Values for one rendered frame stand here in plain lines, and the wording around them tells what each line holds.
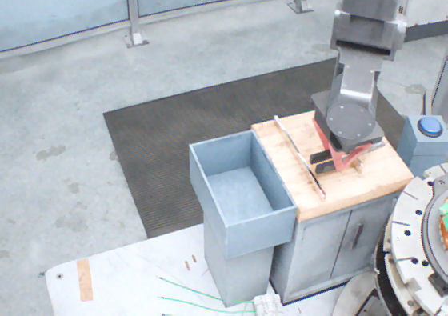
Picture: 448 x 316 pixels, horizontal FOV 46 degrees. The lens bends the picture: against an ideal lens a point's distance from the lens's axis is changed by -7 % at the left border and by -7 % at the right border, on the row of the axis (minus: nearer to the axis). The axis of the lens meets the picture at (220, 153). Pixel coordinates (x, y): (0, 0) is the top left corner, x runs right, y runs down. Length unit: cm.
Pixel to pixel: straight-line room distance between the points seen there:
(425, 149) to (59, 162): 171
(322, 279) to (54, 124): 180
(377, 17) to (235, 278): 51
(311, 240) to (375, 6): 42
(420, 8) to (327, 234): 234
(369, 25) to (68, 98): 219
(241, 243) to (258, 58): 212
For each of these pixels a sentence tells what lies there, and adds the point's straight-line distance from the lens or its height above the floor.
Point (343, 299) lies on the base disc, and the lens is 103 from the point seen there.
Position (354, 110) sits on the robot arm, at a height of 128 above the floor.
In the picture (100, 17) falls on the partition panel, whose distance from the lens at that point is 290.
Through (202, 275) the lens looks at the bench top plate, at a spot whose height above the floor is 78.
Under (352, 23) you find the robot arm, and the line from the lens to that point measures 64.
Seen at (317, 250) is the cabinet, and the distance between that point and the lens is 92.
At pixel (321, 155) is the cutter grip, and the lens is 82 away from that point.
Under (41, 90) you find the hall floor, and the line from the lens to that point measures 280.
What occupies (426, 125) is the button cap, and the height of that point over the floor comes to 104.
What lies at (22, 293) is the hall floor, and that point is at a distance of 204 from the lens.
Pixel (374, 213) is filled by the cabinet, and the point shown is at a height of 98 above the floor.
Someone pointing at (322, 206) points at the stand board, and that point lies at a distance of 80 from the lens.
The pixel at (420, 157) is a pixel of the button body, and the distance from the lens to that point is 102.
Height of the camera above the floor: 168
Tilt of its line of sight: 46 degrees down
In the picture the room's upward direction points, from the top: 1 degrees clockwise
